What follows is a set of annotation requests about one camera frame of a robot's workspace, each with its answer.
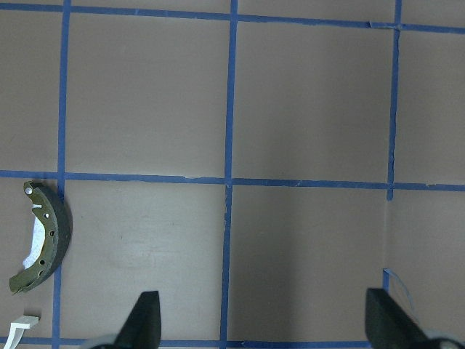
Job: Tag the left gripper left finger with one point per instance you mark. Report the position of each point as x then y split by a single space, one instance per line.
142 328

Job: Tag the green brake shoe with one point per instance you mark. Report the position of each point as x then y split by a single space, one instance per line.
51 237

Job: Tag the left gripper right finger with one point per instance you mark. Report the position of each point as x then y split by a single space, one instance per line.
388 326

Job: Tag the white curved plastic bracket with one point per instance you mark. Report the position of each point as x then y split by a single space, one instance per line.
18 328

